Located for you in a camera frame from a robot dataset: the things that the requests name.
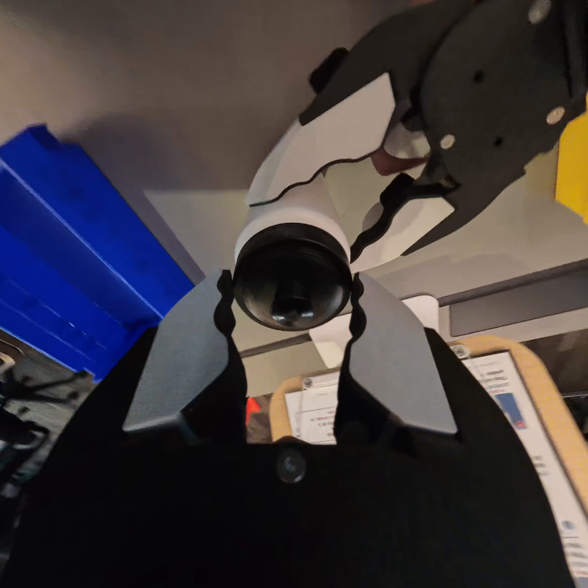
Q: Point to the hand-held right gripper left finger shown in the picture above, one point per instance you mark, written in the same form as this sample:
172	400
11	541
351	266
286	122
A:
183	363

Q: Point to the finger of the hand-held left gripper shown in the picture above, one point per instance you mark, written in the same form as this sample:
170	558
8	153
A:
335	133
409	225

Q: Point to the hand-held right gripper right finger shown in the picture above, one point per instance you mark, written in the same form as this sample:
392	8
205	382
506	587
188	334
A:
399	367

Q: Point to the white plastic bottle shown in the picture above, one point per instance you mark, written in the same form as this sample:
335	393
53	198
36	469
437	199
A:
298	206

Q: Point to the yellow plastic bin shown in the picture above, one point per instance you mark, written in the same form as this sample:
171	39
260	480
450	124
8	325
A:
574	170

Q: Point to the black bottle lid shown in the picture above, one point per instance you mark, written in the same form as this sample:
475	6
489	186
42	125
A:
289	271

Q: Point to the blue plastic bin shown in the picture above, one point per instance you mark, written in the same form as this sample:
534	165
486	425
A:
69	252

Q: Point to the person's left hand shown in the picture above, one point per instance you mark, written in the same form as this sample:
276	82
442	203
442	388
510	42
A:
395	165

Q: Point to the orange traffic cone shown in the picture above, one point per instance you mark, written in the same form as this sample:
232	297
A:
251	409

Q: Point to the printed instruction sheet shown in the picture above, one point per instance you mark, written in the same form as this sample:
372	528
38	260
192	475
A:
519	413

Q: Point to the wooden instruction board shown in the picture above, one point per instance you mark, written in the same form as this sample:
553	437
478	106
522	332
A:
546	381

